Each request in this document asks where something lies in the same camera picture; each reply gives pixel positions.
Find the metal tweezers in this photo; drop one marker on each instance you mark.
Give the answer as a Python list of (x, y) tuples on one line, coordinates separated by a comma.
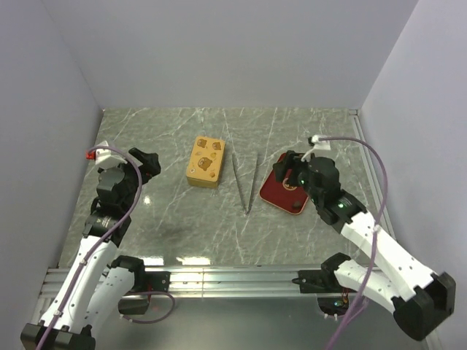
[(245, 201)]

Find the red tin tray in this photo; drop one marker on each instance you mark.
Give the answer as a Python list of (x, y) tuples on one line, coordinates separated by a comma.
[(282, 195)]

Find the aluminium rail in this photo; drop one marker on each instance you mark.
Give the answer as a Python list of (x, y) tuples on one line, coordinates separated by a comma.
[(214, 282), (371, 168)]

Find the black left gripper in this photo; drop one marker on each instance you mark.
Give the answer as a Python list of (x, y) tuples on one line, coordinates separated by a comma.
[(151, 166)]

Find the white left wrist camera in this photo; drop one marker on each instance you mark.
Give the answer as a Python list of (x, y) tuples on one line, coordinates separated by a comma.
[(105, 158)]

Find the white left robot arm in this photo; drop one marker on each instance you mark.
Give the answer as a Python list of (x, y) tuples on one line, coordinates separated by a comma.
[(64, 326)]

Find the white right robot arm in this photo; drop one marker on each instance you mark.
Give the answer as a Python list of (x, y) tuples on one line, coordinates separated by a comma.
[(418, 298)]

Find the aluminium right rail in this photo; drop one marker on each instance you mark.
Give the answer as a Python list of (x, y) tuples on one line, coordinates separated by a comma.
[(371, 168)]

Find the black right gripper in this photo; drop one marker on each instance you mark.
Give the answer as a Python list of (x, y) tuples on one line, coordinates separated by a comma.
[(282, 168)]

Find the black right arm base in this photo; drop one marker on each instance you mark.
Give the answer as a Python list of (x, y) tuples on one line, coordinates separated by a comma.
[(332, 298)]

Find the gold tin box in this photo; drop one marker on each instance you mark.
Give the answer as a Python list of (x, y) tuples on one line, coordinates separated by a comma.
[(204, 173)]

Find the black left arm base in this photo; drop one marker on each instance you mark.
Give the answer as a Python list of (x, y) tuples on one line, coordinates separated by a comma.
[(134, 302)]

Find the silver tin lid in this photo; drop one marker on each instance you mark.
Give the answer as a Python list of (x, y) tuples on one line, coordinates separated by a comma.
[(207, 147)]

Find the aluminium front rail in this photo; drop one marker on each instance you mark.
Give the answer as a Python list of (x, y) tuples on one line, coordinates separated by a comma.
[(214, 282)]

